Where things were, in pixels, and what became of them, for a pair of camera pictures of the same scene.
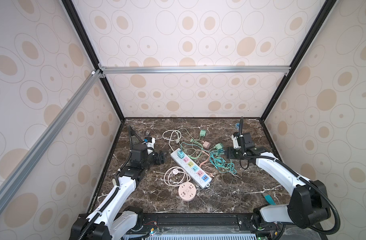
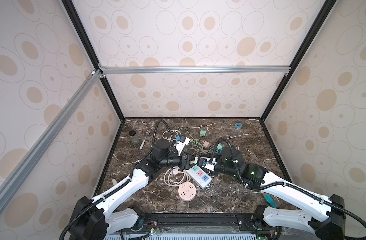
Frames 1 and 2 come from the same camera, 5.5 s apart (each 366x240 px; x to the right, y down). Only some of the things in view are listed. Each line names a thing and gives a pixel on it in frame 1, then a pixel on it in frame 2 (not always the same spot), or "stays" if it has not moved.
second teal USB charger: (270, 199) stays
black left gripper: (158, 161) to (184, 162)
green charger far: (203, 133) stays
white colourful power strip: (200, 177) stays
